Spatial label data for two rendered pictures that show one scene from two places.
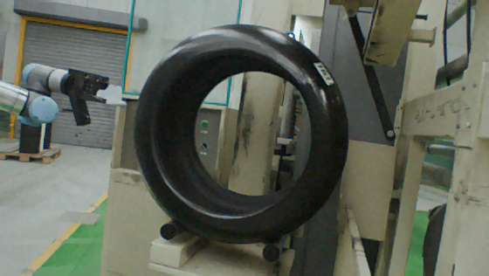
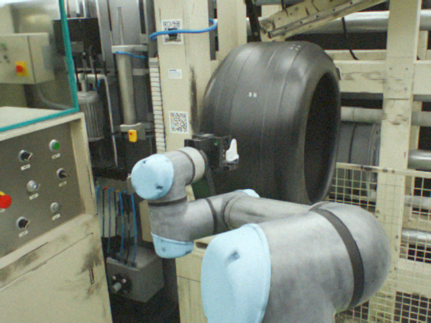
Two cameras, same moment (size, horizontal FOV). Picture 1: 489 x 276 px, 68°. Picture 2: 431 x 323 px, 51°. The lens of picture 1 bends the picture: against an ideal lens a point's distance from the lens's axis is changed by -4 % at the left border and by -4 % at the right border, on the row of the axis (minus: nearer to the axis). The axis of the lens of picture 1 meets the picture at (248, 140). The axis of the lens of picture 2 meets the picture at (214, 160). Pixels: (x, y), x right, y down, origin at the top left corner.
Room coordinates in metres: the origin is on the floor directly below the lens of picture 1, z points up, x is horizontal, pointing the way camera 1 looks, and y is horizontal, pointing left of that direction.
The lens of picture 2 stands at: (0.84, 1.40, 1.55)
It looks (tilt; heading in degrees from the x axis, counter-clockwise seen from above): 18 degrees down; 287
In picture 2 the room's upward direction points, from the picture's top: 3 degrees counter-clockwise
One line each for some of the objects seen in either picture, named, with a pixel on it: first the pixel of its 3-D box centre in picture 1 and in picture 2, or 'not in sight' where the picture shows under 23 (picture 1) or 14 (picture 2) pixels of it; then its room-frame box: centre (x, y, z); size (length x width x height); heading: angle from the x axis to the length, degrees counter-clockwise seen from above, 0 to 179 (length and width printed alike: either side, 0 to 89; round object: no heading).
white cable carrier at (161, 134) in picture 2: not in sight; (163, 126); (1.46, -0.01, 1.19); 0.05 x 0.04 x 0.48; 78
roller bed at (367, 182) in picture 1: (364, 186); not in sight; (1.25, -0.41, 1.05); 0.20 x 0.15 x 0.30; 168
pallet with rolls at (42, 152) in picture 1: (34, 137); not in sight; (6.85, 4.00, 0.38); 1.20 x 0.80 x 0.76; 17
